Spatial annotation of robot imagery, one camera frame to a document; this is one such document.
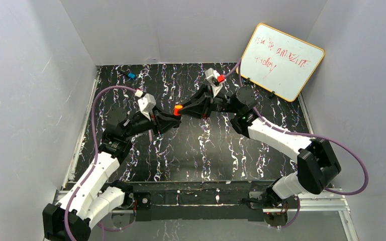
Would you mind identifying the orange highlighter cap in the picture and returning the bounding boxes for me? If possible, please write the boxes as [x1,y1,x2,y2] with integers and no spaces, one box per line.
[173,104,183,116]

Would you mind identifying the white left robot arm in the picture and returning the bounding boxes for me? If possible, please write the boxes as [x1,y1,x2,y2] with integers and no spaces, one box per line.
[42,107,181,240]

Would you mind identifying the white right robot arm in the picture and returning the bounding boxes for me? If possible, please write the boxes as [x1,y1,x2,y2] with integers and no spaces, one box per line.
[174,84,341,206]

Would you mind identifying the blue pen cap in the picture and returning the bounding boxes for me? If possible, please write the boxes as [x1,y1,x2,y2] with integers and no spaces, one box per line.
[128,73,136,79]

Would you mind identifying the yellow-framed whiteboard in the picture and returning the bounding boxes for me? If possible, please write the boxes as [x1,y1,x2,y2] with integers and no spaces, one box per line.
[237,24,325,102]

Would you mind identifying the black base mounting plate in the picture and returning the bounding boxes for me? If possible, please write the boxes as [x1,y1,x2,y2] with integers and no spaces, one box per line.
[111,179,300,222]

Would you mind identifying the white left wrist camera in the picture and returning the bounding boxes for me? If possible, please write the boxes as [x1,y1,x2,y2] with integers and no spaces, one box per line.
[138,93,156,121]

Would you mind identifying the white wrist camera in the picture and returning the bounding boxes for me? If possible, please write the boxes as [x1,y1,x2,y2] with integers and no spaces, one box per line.
[205,68,226,98]
[138,93,156,121]

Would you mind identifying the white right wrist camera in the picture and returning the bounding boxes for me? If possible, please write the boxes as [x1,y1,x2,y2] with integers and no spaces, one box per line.
[205,68,226,98]

